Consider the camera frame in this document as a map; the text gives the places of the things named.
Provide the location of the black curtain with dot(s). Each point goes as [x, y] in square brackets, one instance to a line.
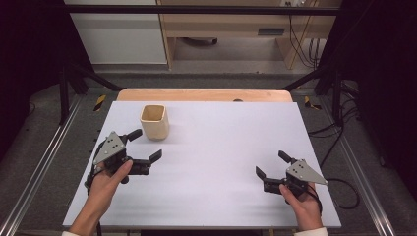
[32, 49]
[380, 65]

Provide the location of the person's right hand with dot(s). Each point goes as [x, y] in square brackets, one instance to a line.
[303, 205]

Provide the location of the black chair base leg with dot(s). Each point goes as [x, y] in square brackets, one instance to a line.
[200, 41]

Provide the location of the black horizontal frame bar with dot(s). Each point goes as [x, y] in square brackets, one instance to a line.
[196, 10]

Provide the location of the white cabinet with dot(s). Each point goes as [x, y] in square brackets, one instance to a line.
[121, 36]

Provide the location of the wooden desk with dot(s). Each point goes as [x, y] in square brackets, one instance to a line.
[236, 26]

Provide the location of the black slanted frame strut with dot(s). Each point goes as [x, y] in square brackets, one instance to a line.
[95, 77]
[305, 78]

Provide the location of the person's left hand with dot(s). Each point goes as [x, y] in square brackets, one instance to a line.
[105, 187]

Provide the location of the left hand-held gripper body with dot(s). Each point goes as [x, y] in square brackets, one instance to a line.
[109, 149]

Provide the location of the black upright frame post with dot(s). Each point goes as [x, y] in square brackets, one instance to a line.
[64, 95]
[336, 95]

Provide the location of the cream square cup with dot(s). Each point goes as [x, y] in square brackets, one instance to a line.
[156, 129]

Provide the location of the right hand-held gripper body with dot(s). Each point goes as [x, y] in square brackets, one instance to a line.
[303, 173]

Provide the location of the yellow black tape marker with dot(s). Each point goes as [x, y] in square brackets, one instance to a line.
[100, 102]
[310, 103]

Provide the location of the aluminium floor rail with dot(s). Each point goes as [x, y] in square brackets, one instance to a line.
[364, 177]
[36, 167]

